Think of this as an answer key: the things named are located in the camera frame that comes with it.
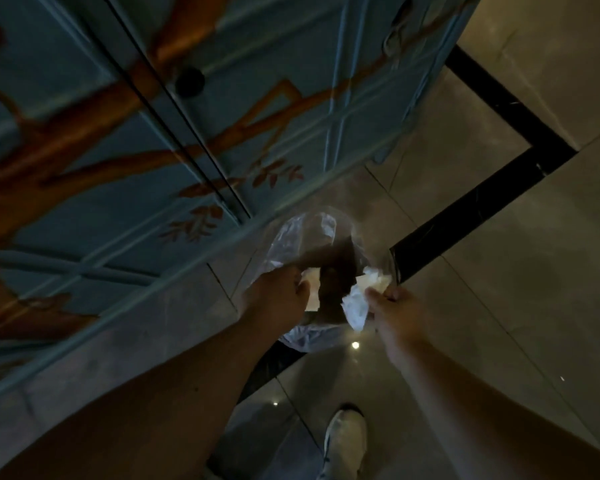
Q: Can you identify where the large white tissue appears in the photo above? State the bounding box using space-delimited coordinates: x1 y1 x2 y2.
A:
299 267 323 313

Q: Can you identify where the bin with clear plastic liner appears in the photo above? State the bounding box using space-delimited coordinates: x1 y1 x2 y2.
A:
252 207 396 355

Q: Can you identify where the person's left hand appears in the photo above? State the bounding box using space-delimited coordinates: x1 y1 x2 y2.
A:
239 264 312 341

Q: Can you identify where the person's white shoe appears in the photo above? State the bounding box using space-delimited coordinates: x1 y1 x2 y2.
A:
315 404 369 480

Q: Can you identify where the blue painted cabinet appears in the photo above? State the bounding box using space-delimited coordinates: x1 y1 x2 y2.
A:
0 0 483 415

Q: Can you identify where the person's right forearm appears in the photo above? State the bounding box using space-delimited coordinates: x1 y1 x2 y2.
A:
395 334 600 480

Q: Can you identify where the person's left forearm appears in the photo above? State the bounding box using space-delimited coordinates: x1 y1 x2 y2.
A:
0 319 281 480

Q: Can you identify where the person's right hand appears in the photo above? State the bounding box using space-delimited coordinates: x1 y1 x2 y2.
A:
363 284 431 368

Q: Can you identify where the white tissue piece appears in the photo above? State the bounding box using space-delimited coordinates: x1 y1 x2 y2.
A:
341 267 393 333

